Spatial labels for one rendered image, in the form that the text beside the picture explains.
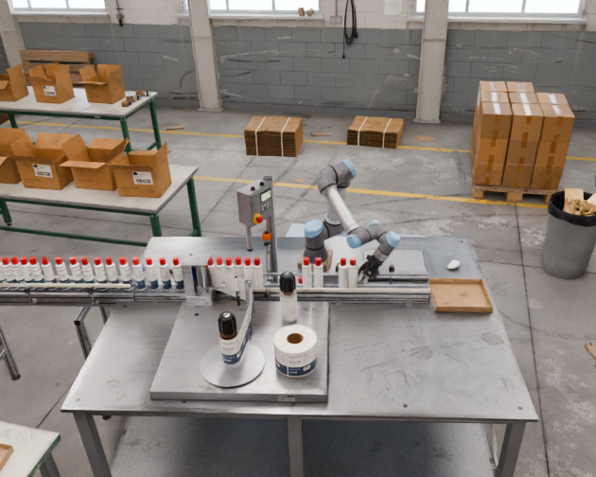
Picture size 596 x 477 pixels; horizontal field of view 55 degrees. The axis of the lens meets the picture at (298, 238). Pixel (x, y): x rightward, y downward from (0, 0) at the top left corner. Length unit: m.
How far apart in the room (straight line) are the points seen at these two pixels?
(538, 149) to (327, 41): 3.44
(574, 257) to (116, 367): 3.57
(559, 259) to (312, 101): 4.63
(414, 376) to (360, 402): 0.31
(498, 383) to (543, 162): 3.61
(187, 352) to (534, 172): 4.25
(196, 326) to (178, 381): 0.39
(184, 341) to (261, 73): 6.09
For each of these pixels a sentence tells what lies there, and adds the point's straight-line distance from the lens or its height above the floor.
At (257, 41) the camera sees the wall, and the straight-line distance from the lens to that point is 8.50.
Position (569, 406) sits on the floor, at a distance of 4.07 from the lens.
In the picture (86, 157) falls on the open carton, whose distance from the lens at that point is 5.13.
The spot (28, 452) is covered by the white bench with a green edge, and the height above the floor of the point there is 0.80.
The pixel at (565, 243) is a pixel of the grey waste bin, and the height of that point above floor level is 0.33.
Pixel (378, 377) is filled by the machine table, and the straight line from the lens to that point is 2.79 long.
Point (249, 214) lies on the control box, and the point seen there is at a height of 1.36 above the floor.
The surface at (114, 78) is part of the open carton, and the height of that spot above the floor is 1.05.
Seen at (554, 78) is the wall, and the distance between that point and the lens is 8.24.
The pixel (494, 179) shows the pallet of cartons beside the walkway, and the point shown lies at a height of 0.22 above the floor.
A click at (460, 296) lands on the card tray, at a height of 0.83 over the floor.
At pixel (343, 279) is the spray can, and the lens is 3.15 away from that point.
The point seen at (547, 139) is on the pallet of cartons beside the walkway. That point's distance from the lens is 6.07.
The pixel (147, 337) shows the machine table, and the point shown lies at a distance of 3.14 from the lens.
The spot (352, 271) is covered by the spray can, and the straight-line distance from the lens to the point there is 3.13.
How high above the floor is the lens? 2.79
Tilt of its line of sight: 31 degrees down
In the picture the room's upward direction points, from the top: 2 degrees counter-clockwise
